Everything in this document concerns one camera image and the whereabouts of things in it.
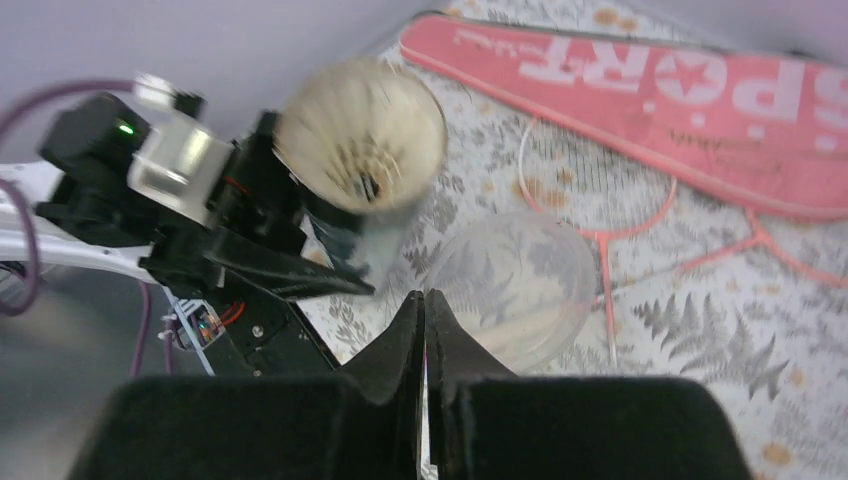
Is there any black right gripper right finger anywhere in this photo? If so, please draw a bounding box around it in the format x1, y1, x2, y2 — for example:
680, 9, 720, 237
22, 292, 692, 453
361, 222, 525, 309
425, 290, 752, 479

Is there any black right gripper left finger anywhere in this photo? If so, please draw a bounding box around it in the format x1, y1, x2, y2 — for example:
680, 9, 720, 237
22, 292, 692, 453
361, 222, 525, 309
69, 291, 425, 479

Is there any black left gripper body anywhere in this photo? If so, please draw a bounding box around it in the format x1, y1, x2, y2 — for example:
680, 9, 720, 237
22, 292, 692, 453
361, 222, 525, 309
139, 111, 375, 302

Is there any black shuttlecock tube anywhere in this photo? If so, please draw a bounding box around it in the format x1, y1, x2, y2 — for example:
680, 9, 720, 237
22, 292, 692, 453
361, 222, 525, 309
274, 56, 450, 293

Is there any white shuttlecock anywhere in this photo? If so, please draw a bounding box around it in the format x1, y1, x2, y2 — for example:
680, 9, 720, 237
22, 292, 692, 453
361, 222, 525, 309
274, 57, 448, 214

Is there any pink badminton racket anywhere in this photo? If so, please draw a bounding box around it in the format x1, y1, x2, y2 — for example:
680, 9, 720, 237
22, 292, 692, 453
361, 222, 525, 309
515, 117, 678, 366
678, 209, 847, 288

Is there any pink racket bag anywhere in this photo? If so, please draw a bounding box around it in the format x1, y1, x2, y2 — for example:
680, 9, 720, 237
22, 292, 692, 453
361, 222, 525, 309
400, 14, 847, 221

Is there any floral fern tablecloth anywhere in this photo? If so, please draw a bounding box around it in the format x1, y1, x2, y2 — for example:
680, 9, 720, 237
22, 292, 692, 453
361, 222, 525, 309
301, 1, 847, 479

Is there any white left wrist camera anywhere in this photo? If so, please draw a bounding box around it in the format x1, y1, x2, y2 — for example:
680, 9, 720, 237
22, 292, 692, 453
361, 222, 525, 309
127, 74, 234, 226

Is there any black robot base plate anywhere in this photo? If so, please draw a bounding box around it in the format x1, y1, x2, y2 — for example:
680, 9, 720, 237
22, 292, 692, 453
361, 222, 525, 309
158, 284, 342, 379

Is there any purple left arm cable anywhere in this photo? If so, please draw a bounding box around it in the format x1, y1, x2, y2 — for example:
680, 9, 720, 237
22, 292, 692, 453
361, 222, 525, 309
0, 79, 157, 379

